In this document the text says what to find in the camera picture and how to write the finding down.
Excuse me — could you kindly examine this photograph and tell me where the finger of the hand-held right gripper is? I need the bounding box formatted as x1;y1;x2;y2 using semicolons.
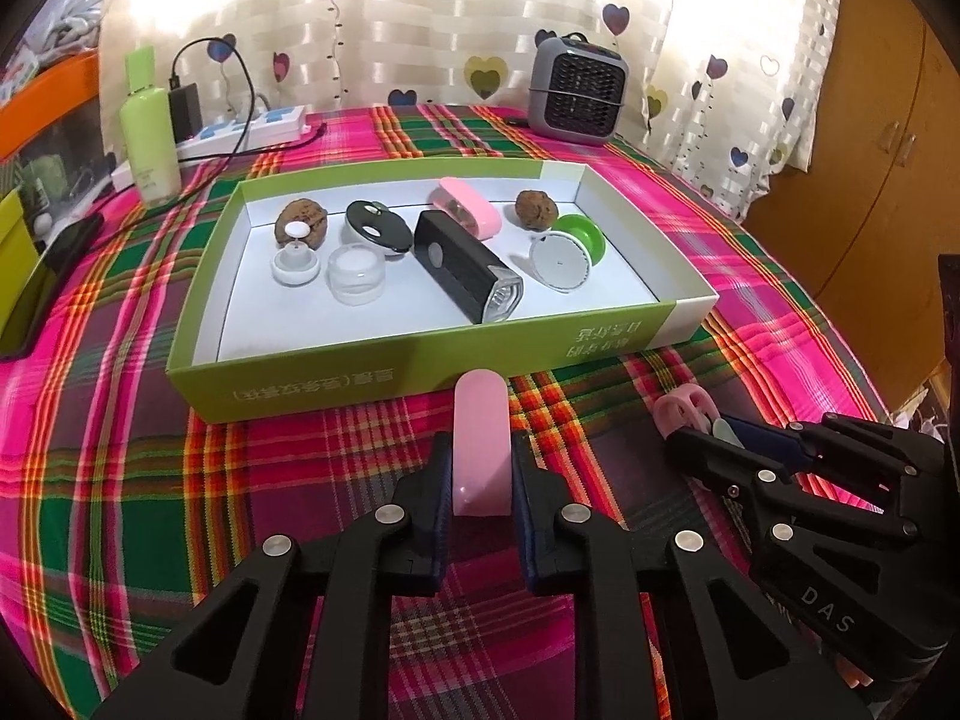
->
722;412;944;520
662;426;910;542

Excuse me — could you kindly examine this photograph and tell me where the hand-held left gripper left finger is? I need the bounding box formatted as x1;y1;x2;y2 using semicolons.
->
94;433;456;720

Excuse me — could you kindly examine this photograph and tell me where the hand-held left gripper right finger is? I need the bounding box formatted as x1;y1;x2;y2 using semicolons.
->
512;433;872;720

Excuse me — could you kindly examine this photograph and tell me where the pink clip with mint pad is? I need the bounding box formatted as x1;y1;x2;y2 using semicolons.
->
652;382;725;440

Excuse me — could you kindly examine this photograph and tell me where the green and white cardboard box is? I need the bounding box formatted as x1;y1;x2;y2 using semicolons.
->
165;157;719;427

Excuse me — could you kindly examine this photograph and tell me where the black flashlight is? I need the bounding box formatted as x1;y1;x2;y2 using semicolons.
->
412;210;524;326

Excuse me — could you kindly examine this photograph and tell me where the clear round jar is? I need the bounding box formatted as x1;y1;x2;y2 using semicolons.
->
326;244;385;306

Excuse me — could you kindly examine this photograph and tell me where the white and green spool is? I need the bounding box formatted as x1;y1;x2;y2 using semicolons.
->
529;214;607;293

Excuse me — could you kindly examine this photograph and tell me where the black disc with white buttons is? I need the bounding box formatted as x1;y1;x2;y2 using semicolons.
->
345;199;413;256

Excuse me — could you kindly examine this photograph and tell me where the white knob stopper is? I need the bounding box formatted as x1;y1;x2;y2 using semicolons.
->
271;221;322;286

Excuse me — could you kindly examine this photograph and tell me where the small brown walnut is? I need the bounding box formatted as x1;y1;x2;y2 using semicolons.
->
515;190;560;230

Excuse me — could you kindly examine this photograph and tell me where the large brown walnut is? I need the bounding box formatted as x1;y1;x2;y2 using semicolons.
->
275;197;331;248

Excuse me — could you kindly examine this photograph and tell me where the wooden cabinet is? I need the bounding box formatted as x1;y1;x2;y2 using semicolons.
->
748;0;960;407

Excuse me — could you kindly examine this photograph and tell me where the grey mini heater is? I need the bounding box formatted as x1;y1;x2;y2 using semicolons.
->
527;35;629;147

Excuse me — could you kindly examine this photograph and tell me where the white power strip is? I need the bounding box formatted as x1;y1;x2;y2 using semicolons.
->
111;105;308;192

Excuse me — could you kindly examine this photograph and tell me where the black smartphone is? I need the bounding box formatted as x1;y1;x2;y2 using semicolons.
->
0;211;106;359

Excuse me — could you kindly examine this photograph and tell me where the light green lotion bottle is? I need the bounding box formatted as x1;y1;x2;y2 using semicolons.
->
120;46;181;203

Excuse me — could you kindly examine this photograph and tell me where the black charger plug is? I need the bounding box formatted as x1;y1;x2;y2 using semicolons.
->
169;86;203;142

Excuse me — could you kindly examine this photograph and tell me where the heart print curtain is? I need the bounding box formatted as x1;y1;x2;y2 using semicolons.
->
97;0;841;222

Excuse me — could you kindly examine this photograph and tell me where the lime green box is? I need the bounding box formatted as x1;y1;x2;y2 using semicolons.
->
0;191;43;331

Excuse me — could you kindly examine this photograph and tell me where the clear storage bin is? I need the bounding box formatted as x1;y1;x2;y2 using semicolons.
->
0;97;122;220

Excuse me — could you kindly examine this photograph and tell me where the black charger cable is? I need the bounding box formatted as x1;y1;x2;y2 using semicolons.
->
171;36;328;160

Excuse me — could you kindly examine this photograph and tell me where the pile of white cables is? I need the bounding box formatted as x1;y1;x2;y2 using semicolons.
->
45;0;103;55

